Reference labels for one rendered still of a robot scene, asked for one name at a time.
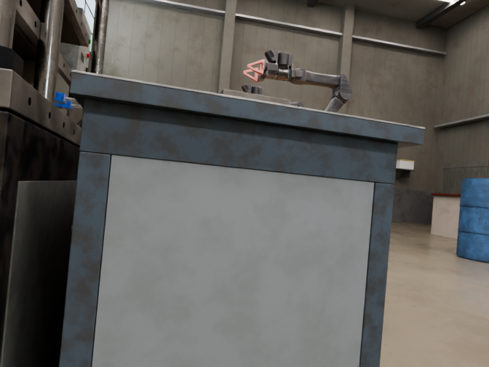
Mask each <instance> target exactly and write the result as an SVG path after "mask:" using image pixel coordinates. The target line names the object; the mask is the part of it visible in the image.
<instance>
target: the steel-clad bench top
mask: <svg viewBox="0 0 489 367"><path fill-rule="evenodd" d="M71 72H72V73H78V74H86V75H91V76H99V77H104V78H109V79H118V80H122V81H127V82H136V83H141V84H149V85H153V86H159V87H167V88H172V89H176V90H185V91H190V92H198V93H204V94H208V95H217V96H221V97H226V98H235V99H240V100H248V101H253V102H258V103H266V104H271V105H276V106H284V107H289V108H298V109H303V110H307V111H315V112H320V113H326V114H334V115H338V116H343V117H352V118H357V119H365V120H370V121H375V122H383V123H388V124H393V125H402V126H406V127H414V128H420V129H425V127H419V126H414V125H406V124H401V123H396V122H388V121H383V120H378V119H370V118H365V117H357V116H352V115H348V114H339V113H334V112H329V111H321V110H316V109H312V108H303V107H298V106H290V105H285V104H281V103H272V102H268V101H262V100H254V99H249V98H241V97H237V96H232V95H223V94H218V93H213V92H205V91H201V90H192V89H187V88H182V87H174V86H169V85H165V84H157V83H152V82H143V81H138V80H134V79H125V78H121V77H116V76H107V75H102V74H94V73H90V72H85V71H77V70H71Z"/></svg>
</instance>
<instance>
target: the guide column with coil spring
mask: <svg viewBox="0 0 489 367"><path fill-rule="evenodd" d="M64 1H65V0H41V13H40V22H41V26H40V34H39V40H38V43H37V51H36V65H35V72H34V81H33V88H34V89H36V90H37V91H38V92H40V93H41V94H42V95H43V96H44V97H45V98H46V99H47V100H49V101H50V102H51V103H52V104H55V91H56V84H57V69H58V61H59V54H60V39H61V31H62V24H63V9H64Z"/></svg>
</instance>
